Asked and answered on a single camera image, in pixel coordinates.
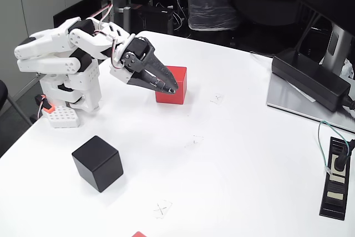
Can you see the plastic-wrapped dark bin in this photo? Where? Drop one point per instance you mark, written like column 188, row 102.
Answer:
column 210, row 1

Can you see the black chair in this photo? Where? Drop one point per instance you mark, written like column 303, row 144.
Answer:
column 2, row 92

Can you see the silver monitor stand column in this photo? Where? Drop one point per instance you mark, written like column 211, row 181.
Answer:
column 335, row 45

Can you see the red cube block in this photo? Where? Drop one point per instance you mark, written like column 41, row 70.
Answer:
column 138, row 234
column 177, row 96

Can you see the black power plug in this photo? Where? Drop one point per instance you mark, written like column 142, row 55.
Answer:
column 339, row 163

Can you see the black power outlet strip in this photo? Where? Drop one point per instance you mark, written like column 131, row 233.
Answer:
column 334, row 206

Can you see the black flat panel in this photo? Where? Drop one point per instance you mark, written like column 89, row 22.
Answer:
column 83, row 9

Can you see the black cube block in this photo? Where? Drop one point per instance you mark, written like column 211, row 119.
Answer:
column 97, row 162

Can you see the white perforated clamp block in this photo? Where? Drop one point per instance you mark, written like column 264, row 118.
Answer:
column 63, row 117

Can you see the silver monitor stand base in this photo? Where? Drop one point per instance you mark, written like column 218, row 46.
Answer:
column 283, row 95

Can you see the crumpled white plastic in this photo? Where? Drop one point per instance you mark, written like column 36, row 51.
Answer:
column 349, row 67

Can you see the black equipment box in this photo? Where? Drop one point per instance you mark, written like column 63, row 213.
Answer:
column 152, row 17

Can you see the black power adapter brick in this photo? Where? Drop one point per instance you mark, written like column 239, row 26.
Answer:
column 308, row 78

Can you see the silver metal post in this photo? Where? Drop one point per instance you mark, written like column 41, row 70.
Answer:
column 126, row 22

